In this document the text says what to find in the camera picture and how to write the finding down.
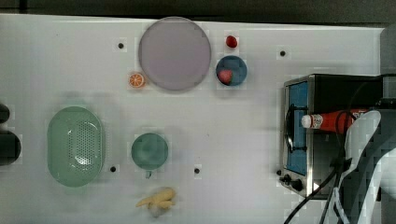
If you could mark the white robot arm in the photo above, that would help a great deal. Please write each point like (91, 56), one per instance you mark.
(370, 143)

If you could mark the black toaster oven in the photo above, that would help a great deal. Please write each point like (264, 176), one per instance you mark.
(307, 154)

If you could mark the strawberry in blue bowl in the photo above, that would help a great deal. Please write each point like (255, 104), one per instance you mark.
(225, 76)

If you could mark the blue bowl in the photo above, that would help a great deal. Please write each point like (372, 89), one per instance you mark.
(237, 65)

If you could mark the green mug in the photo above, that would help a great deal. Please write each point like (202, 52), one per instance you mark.
(149, 152)

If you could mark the lavender round plate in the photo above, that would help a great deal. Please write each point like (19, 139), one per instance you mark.
(175, 53)

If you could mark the orange slice toy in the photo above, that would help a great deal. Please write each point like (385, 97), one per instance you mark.
(137, 80)

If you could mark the red strawberry on table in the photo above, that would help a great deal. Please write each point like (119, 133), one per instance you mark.
(231, 41)

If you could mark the yellow banana toy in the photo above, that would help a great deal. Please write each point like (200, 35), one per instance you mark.
(158, 203)

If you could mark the green oval colander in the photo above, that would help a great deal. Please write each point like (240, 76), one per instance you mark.
(76, 150)

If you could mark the large black pan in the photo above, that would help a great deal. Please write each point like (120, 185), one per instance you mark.
(10, 147)

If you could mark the small black pot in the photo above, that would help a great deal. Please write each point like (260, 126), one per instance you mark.
(4, 113)

